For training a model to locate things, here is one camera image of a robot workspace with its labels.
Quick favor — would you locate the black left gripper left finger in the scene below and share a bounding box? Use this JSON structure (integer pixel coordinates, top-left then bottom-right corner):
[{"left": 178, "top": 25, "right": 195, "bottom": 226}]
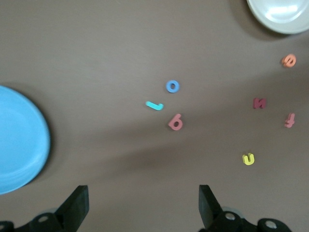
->
[{"left": 0, "top": 185, "right": 89, "bottom": 232}]

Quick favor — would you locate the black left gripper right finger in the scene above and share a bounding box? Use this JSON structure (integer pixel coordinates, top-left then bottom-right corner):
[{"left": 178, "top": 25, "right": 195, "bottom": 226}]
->
[{"left": 198, "top": 185, "right": 290, "bottom": 232}]

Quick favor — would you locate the pink foam letter g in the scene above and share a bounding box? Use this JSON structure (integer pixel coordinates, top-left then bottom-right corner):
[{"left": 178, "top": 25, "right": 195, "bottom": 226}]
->
[{"left": 168, "top": 113, "right": 183, "bottom": 131}]

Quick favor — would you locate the teal foam letter l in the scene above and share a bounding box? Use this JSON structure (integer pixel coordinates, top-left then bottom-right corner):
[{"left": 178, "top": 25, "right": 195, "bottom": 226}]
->
[{"left": 145, "top": 101, "right": 164, "bottom": 112}]

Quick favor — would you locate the yellow foam letter n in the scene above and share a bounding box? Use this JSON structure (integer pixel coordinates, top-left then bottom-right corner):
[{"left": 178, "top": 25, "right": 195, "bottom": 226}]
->
[{"left": 242, "top": 152, "right": 256, "bottom": 166}]

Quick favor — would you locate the blue plastic plate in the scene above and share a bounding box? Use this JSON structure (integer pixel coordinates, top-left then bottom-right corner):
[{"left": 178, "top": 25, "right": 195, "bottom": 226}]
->
[{"left": 0, "top": 85, "right": 51, "bottom": 195}]

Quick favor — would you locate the pink foam letter f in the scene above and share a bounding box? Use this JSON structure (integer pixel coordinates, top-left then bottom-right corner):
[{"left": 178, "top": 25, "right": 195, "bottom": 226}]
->
[{"left": 284, "top": 113, "right": 296, "bottom": 128}]

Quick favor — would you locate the blue foam letter o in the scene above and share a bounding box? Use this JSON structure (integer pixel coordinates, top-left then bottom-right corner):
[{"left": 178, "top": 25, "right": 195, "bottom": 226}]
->
[{"left": 165, "top": 80, "right": 181, "bottom": 94}]

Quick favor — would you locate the brown table cover sheet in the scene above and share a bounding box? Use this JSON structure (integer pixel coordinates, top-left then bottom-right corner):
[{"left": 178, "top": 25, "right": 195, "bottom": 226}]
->
[{"left": 0, "top": 0, "right": 309, "bottom": 232}]

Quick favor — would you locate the orange foam letter e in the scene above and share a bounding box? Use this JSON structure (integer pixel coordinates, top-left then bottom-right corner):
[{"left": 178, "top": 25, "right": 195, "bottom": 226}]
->
[{"left": 281, "top": 53, "right": 297, "bottom": 68}]

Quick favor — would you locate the beige plastic plate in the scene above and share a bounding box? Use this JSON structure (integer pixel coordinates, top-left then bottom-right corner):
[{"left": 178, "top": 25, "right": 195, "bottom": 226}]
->
[{"left": 246, "top": 0, "right": 309, "bottom": 34}]

